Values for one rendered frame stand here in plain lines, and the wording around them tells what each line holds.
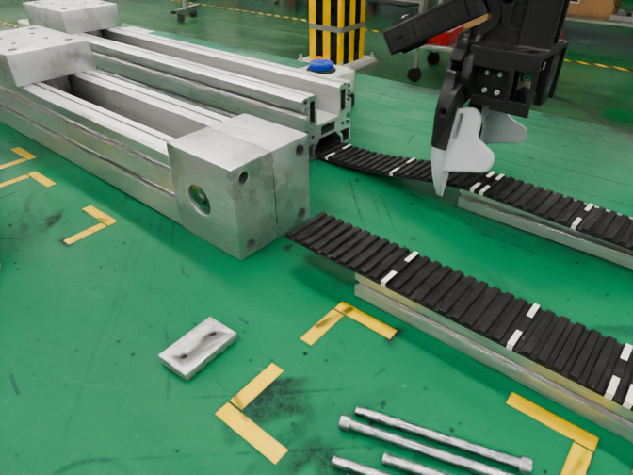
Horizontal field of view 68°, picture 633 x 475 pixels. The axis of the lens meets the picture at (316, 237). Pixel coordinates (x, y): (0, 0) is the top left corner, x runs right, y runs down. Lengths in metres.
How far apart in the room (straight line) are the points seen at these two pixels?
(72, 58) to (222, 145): 0.37
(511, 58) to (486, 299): 0.20
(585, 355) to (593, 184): 0.33
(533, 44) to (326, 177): 0.27
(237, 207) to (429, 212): 0.22
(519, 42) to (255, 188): 0.26
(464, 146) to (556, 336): 0.21
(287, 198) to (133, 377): 0.21
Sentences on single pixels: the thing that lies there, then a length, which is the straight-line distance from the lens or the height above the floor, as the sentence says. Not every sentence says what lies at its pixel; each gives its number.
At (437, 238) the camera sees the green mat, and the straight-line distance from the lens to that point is 0.49.
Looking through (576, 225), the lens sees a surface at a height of 0.81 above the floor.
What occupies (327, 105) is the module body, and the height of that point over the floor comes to 0.83.
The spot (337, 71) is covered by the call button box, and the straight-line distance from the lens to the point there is 0.79.
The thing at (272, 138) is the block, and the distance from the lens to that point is 0.46.
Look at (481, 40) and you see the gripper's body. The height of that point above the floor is 0.95.
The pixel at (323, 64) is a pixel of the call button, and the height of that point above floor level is 0.85.
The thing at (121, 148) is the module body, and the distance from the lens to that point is 0.56.
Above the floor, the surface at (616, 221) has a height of 0.81.
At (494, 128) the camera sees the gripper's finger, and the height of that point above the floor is 0.86.
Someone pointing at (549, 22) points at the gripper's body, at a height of 0.97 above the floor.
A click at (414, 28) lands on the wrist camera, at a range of 0.51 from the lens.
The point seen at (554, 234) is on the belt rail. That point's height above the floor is 0.79.
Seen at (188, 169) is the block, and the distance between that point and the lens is 0.45.
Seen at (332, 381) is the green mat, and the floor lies 0.78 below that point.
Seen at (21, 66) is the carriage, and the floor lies 0.89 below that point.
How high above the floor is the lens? 1.05
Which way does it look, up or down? 35 degrees down
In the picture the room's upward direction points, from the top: 1 degrees counter-clockwise
